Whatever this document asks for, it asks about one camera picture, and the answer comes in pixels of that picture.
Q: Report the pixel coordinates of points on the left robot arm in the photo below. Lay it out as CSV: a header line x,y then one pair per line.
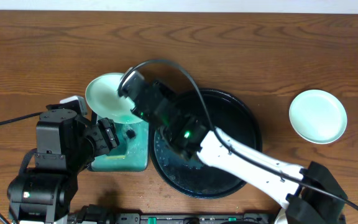
x,y
67,143

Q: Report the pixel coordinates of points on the black round tray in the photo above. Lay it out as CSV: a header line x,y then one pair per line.
x,y
192,177

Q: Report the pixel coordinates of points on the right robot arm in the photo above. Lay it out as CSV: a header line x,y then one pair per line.
x,y
226,137

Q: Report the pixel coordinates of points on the mint plate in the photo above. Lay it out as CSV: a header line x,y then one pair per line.
x,y
102,97
318,116

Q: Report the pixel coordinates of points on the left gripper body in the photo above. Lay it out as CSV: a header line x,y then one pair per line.
x,y
108,134

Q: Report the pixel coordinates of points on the green yellow sponge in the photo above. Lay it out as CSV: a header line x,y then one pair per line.
x,y
111,157

